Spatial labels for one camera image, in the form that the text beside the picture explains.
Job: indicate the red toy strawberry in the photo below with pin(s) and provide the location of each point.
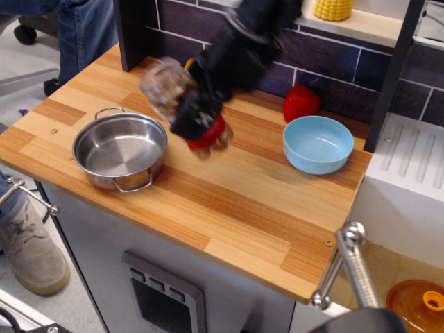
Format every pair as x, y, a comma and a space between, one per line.
300, 102

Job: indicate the yellow toy corn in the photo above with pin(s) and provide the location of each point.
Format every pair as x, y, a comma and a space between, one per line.
333, 10

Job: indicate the grey oven control panel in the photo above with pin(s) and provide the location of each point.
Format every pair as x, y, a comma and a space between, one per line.
165, 302

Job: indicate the blue jeans leg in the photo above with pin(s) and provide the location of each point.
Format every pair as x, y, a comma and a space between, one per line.
87, 29

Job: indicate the black rounded object foreground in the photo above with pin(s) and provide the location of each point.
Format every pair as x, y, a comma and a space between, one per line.
364, 320

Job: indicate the metal towel rail left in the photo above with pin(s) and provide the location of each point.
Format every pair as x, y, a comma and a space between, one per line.
18, 184

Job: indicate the black shelf post left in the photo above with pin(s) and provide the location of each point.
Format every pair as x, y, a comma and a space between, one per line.
137, 24

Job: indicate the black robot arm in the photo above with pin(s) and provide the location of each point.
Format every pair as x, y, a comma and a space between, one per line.
262, 17

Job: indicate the black office chair base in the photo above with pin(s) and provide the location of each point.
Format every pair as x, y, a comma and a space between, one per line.
26, 32

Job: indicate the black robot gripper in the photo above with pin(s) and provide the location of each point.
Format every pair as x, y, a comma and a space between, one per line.
235, 61

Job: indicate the orange pot lid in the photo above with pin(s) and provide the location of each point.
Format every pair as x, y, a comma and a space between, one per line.
419, 303

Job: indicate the orange toy pumpkin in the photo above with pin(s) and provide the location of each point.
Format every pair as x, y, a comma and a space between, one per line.
189, 64

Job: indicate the stainless steel pot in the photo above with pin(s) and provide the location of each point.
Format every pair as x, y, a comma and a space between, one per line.
121, 151

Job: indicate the wooden upper shelf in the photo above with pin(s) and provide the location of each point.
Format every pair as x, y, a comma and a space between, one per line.
361, 25

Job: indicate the light blue bowl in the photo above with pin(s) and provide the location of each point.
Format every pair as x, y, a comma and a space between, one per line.
317, 145

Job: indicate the clear almond jar red label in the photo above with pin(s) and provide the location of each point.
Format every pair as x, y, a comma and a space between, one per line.
166, 79

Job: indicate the black shelf post right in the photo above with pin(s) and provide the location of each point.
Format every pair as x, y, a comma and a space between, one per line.
399, 57

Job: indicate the white toy sink drainer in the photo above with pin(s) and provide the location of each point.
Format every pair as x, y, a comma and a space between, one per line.
407, 165

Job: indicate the beige suede shoe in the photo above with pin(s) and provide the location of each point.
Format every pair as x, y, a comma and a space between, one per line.
37, 263

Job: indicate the black shelf post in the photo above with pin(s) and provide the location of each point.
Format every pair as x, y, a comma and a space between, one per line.
399, 57
137, 24

